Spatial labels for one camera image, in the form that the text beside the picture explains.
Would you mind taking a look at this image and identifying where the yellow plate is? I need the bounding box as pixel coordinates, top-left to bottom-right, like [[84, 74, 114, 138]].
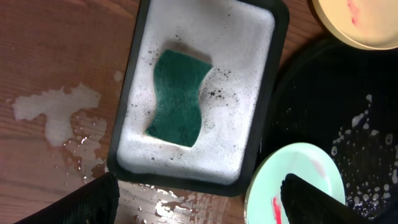
[[312, 0, 397, 50]]

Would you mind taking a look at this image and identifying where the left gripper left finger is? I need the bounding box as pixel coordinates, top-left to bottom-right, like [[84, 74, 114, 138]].
[[17, 172, 120, 224]]

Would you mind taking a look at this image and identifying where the mint plate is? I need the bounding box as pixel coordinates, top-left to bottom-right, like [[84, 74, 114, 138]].
[[244, 142, 346, 224]]

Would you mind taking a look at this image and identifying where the black round tray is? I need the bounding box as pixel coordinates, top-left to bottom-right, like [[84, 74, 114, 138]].
[[257, 38, 397, 223]]

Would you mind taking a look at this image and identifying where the black rectangular soap tray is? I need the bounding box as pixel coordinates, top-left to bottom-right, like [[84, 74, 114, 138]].
[[107, 0, 289, 197]]

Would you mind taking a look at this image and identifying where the green sponge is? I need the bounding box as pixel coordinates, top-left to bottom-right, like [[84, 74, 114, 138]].
[[146, 50, 213, 147]]

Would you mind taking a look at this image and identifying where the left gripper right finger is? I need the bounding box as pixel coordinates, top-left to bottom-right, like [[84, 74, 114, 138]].
[[280, 173, 370, 224]]

